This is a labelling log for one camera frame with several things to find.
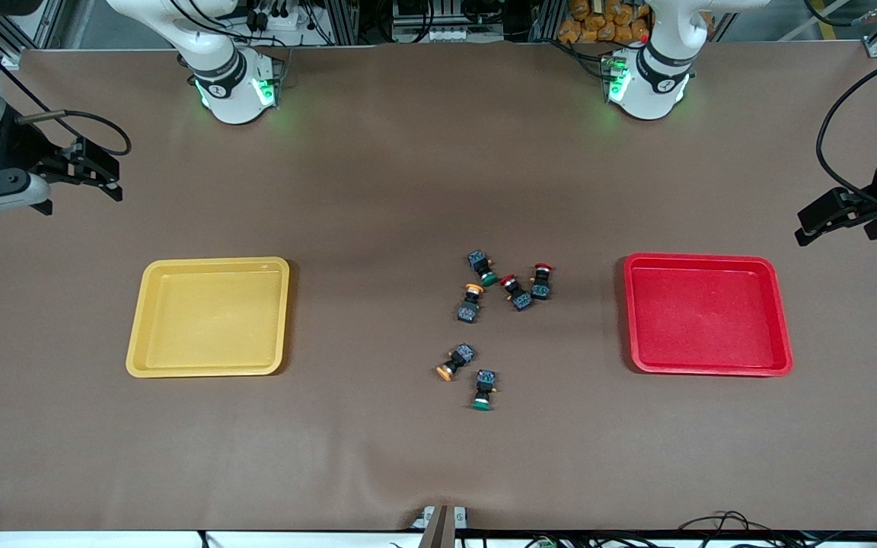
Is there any yellow push button switch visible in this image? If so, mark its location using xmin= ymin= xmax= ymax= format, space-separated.
xmin=456 ymin=283 xmax=486 ymax=324
xmin=436 ymin=343 xmax=476 ymax=382

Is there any black cable bundle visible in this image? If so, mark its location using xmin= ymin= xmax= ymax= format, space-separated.
xmin=678 ymin=510 xmax=877 ymax=548

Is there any yellow plastic tray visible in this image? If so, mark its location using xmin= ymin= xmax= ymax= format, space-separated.
xmin=126 ymin=256 xmax=291 ymax=378

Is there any green push button switch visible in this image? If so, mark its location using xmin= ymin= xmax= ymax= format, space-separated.
xmin=467 ymin=249 xmax=500 ymax=288
xmin=470 ymin=369 xmax=500 ymax=413

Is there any red push button switch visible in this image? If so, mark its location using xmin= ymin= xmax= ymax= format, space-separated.
xmin=530 ymin=263 xmax=556 ymax=301
xmin=499 ymin=274 xmax=535 ymax=313

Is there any bag of orange items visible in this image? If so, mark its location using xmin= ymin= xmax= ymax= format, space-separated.
xmin=558 ymin=0 xmax=652 ymax=45

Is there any metal table edge bracket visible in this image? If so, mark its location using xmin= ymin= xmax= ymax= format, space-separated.
xmin=411 ymin=505 xmax=467 ymax=548

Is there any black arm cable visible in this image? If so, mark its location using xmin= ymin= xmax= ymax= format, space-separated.
xmin=816 ymin=46 xmax=877 ymax=219
xmin=16 ymin=109 xmax=132 ymax=158

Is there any red plastic tray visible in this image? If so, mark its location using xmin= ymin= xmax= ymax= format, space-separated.
xmin=623 ymin=253 xmax=795 ymax=378

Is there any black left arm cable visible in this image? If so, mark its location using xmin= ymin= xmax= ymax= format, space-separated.
xmin=816 ymin=46 xmax=877 ymax=219

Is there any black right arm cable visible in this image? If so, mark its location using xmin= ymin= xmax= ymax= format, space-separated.
xmin=16 ymin=109 xmax=132 ymax=158

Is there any white power strip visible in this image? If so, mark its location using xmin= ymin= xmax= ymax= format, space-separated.
xmin=244 ymin=0 xmax=311 ymax=36

